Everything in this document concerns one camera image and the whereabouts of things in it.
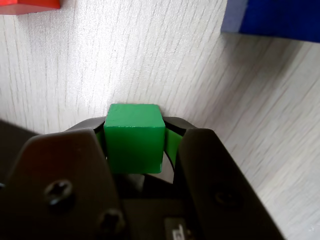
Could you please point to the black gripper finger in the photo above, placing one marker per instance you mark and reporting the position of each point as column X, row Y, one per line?
column 60, row 162
column 207, row 165

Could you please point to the green cube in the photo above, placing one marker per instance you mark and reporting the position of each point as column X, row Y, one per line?
column 133, row 145

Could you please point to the red cube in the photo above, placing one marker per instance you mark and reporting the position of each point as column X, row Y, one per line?
column 27, row 6

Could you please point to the blue cube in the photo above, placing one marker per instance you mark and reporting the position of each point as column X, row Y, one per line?
column 275, row 17

